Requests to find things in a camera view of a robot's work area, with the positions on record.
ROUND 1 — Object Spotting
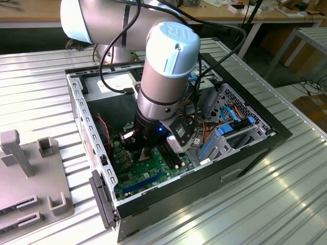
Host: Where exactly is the blue plastic rail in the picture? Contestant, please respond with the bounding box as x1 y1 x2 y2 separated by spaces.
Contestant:
198 140 214 161

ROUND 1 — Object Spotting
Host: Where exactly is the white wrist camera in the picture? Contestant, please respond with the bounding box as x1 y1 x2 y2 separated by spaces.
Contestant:
159 118 199 155

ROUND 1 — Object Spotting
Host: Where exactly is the grey metal disk bay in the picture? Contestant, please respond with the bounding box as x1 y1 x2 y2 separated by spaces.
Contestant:
197 122 273 166

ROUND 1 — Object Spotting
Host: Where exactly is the grey metal drive cage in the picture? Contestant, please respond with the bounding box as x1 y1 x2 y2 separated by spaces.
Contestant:
188 60 224 113

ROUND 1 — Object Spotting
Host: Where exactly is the grey power supply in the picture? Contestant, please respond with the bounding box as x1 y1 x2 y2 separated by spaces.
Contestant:
83 72 144 133

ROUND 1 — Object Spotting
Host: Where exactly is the black plastic case bezel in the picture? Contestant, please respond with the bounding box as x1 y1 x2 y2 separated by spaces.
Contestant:
88 169 118 230

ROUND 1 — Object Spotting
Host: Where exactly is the brown cardboard box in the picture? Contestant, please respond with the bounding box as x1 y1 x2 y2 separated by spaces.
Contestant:
260 25 327 75
292 93 327 130

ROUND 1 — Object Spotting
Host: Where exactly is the orange yellow wire bundle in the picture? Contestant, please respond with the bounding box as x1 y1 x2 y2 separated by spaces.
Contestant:
229 103 248 121
196 118 221 143

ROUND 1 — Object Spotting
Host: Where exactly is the grey parts rack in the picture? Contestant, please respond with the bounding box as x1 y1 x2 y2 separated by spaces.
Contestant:
0 129 75 238

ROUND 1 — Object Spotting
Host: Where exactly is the hard disk in blue carrier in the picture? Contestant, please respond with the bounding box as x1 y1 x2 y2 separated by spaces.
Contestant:
216 116 257 140

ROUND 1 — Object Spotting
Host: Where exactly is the metal frame table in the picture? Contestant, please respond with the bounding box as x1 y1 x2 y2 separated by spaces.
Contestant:
264 27 327 82

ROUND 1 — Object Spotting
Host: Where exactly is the red black twisted wire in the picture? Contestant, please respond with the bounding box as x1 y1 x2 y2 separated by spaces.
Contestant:
95 114 114 156

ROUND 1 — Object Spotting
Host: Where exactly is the black PC case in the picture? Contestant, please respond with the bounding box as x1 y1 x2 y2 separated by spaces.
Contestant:
65 52 294 243

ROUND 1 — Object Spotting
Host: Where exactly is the flat blue wire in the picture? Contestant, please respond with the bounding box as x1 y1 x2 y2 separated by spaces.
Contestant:
220 106 243 126

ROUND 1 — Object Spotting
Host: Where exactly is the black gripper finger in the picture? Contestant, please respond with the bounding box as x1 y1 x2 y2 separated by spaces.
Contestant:
119 130 144 155

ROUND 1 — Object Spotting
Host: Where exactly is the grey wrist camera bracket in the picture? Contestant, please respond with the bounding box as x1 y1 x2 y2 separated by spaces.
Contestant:
132 82 142 103

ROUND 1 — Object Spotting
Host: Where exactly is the silver CPU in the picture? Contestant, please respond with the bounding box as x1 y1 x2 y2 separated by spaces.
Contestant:
138 146 154 162

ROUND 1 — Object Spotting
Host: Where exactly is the wooden desk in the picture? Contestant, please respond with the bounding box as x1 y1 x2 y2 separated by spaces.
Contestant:
0 0 327 59

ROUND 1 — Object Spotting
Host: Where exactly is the green motherboard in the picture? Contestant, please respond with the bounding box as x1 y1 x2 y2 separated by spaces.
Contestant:
109 124 197 202

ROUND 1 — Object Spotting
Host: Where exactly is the blue expansion slot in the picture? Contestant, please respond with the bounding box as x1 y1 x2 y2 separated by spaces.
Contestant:
122 171 165 194

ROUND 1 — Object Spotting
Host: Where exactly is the white box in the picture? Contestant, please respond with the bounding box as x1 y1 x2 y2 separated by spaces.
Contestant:
228 3 263 15

